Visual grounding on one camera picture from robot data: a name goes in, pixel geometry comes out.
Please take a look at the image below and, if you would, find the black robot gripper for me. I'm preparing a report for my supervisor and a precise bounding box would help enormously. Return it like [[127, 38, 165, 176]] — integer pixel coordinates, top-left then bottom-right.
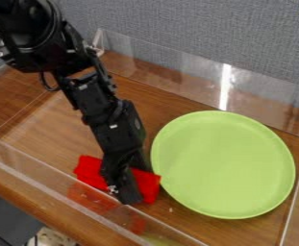
[[59, 72, 151, 205]]

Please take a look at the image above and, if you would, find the red rectangular block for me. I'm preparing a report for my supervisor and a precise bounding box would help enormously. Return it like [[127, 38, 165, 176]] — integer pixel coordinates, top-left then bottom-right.
[[74, 155, 161, 204]]

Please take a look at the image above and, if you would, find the green round plate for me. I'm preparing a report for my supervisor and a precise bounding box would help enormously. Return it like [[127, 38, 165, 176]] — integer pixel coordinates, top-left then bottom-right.
[[150, 111, 296, 219]]

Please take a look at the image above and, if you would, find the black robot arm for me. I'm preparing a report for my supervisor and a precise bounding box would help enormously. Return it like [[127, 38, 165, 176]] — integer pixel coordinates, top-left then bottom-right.
[[0, 0, 151, 205]]

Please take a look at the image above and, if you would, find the clear acrylic enclosure wall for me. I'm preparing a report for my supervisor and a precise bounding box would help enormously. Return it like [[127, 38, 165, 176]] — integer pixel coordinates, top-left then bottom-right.
[[0, 29, 299, 246]]

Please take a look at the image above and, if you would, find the black cable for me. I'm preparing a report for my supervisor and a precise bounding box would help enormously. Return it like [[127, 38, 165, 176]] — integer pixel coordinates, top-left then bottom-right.
[[39, 70, 62, 93]]

